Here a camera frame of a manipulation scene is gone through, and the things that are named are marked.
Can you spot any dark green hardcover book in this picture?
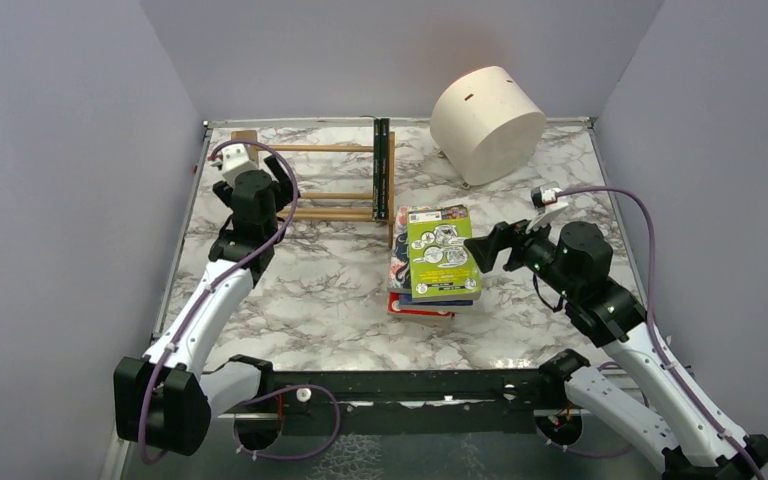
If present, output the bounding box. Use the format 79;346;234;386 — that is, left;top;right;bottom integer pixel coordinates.
375;118;390;220

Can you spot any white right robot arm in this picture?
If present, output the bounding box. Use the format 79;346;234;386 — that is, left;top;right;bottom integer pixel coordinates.
464;220;768;479

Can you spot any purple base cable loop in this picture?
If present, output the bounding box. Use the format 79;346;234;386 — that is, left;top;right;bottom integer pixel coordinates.
232;384;343;464

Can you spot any blue cover paperback book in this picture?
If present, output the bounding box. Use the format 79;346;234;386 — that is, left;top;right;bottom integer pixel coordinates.
396;294;474;312

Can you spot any floral cover book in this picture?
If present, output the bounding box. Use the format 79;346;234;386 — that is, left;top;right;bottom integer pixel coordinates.
386;205;430;294

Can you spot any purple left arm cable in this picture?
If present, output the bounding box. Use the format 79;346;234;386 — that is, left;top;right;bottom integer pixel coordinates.
137;139;302;466

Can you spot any red spine paperback book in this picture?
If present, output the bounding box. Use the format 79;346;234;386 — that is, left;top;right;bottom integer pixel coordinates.
387;292;454;320

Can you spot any wooden dowel rack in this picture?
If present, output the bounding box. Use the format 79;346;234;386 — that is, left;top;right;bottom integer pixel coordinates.
230;129;398;250

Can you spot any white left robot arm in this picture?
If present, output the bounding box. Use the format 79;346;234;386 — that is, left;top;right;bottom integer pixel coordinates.
113;154;299;464

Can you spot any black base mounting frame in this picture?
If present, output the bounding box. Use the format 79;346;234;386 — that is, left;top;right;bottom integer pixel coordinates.
216;367;576;436

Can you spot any lime green paperback book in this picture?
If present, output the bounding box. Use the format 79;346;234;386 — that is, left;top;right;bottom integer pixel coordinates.
406;204;482;303

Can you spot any cream cylindrical lamp shade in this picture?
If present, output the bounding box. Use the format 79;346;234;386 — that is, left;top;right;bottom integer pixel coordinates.
430;66;547;186

